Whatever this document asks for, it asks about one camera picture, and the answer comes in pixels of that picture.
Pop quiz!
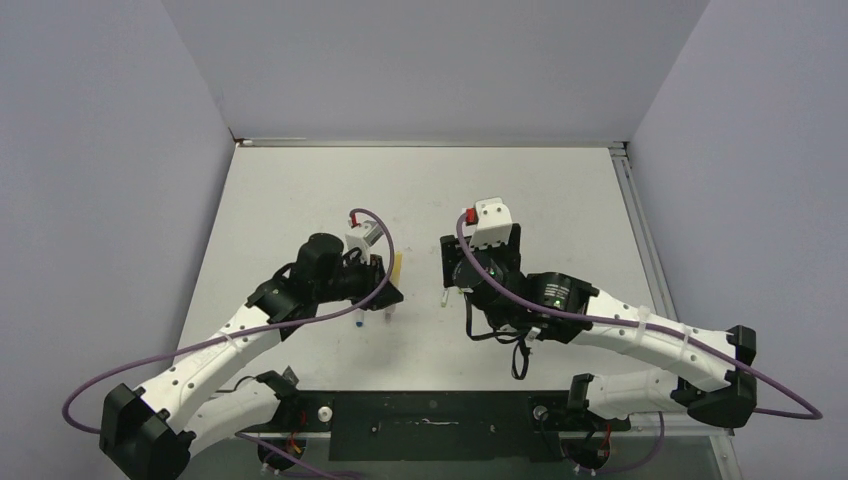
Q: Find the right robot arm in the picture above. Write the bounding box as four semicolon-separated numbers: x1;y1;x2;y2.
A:
440;225;757;429

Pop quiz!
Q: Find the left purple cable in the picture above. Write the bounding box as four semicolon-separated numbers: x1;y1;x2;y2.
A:
61;207;397;480

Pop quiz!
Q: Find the aluminium frame rail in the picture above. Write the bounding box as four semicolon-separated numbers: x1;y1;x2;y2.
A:
609;141;735;437
236;138;626;149

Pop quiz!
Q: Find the aluminium frame rail back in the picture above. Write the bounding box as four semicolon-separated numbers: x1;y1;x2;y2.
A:
236;138;626;149

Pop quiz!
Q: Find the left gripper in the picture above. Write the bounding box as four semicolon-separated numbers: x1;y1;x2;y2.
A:
314;251;401;311

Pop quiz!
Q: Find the aluminium frame rail right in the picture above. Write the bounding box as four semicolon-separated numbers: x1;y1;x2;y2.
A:
609;141;735;437

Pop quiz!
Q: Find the yellow highlighter pen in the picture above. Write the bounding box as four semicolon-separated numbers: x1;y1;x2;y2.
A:
390;251;403;288

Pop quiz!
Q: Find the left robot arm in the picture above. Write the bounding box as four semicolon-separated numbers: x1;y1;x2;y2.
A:
99;222;403;479

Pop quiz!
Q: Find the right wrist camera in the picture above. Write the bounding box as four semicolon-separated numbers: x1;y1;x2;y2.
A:
465;197;514;250

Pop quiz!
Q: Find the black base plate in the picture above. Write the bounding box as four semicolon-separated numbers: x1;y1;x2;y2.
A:
249;390;631;462

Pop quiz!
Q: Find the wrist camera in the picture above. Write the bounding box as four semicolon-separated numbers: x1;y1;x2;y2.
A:
465;197;514;250
345;220;384;255

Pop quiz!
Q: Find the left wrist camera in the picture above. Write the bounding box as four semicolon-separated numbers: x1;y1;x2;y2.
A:
345;220;384;255

